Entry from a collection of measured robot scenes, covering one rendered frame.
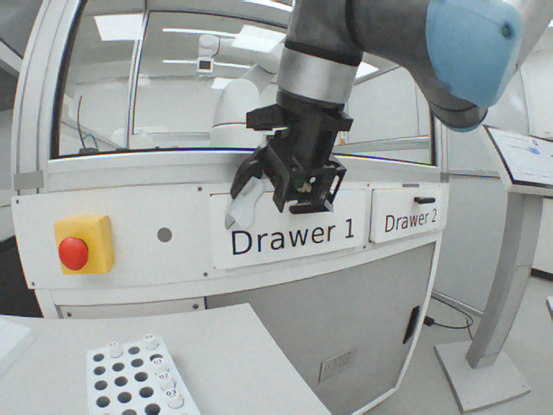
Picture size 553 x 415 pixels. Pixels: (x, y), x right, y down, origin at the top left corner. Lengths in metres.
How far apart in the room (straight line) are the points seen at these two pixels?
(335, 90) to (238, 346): 0.29
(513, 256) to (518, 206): 0.21
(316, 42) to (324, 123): 0.07
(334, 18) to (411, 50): 0.07
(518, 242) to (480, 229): 0.75
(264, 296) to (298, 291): 0.07
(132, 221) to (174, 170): 0.09
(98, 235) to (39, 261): 0.15
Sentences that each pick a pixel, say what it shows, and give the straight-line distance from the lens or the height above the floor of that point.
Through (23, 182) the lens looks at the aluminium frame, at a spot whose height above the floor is 0.96.
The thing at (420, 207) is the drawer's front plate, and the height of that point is 0.88.
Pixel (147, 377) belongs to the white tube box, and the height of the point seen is 0.79.
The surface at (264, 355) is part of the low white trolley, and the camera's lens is 0.28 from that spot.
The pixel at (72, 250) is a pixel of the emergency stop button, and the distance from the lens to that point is 0.30.
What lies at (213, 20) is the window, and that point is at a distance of 0.44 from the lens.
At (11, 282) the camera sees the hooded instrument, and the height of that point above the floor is 0.66.
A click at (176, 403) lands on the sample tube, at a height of 0.80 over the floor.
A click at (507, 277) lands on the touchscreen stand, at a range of 1.23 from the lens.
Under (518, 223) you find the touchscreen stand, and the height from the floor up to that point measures 0.80.
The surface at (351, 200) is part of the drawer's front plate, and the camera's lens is 0.44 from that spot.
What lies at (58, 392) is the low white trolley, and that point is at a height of 0.76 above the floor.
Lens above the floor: 0.96
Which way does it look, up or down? 8 degrees down
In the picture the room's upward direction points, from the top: straight up
